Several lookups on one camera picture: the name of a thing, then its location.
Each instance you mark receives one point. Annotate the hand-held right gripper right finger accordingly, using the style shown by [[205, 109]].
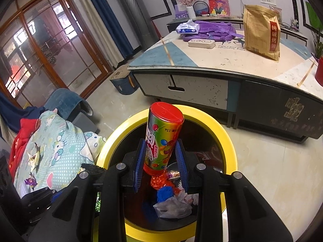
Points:
[[182, 169]]

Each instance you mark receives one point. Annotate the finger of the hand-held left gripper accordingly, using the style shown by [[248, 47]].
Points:
[[94, 169]]

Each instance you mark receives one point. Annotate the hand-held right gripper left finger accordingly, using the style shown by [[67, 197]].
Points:
[[139, 171]]

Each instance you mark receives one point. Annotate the candy tube with red cap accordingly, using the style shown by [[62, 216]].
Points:
[[161, 136]]

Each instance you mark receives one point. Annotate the yellow trash bin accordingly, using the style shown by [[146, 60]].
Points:
[[207, 121]]

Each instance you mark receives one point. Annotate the purple candy wrapper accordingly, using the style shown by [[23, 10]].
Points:
[[172, 175], [30, 182]]

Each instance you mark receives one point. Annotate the red foil wrapper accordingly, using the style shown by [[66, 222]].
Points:
[[157, 181]]

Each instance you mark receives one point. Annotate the cat printed turquoise blanket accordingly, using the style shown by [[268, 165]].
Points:
[[63, 156]]

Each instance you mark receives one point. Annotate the translucent plastic bag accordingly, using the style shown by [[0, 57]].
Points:
[[174, 208]]

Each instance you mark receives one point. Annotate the silver foil wrapper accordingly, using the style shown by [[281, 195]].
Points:
[[34, 157]]

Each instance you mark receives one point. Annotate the red blanket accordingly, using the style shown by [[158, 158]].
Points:
[[20, 141]]

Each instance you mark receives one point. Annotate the blue denim cloth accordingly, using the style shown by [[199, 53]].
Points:
[[65, 100]]

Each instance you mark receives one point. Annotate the blue storage stool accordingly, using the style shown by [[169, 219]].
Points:
[[123, 80]]

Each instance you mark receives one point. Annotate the blue curtain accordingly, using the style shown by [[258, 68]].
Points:
[[108, 17], [15, 111]]

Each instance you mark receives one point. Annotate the coffee table with drawers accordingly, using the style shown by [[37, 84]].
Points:
[[201, 55]]

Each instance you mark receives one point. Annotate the beige power strip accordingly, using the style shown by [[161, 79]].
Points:
[[201, 43]]

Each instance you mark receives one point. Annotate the wooden glass door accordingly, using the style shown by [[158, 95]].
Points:
[[50, 42]]

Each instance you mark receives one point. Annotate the white tissue pack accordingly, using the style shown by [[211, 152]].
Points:
[[188, 27]]

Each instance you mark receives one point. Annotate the purple backpack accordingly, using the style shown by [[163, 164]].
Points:
[[217, 29]]

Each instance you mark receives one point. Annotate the beige curtain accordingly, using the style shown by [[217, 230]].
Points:
[[93, 17]]

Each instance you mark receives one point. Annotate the white vase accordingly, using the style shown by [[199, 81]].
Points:
[[191, 12]]

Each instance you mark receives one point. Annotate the purple tissue box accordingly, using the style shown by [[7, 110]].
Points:
[[180, 12]]

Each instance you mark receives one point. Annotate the brown paper bag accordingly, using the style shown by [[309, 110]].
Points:
[[260, 30]]

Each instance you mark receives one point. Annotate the grey tower air conditioner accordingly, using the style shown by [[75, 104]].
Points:
[[136, 10]]

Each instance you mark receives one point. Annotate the colourful painting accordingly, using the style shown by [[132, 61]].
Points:
[[219, 7]]

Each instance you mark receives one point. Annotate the red plant pot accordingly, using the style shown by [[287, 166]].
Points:
[[320, 71]]

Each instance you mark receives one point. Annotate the green potted plant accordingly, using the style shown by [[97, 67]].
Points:
[[318, 42]]

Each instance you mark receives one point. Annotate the round black frame ornament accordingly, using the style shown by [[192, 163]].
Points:
[[194, 7]]

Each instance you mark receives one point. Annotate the green wall picture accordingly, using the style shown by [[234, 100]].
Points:
[[313, 15]]

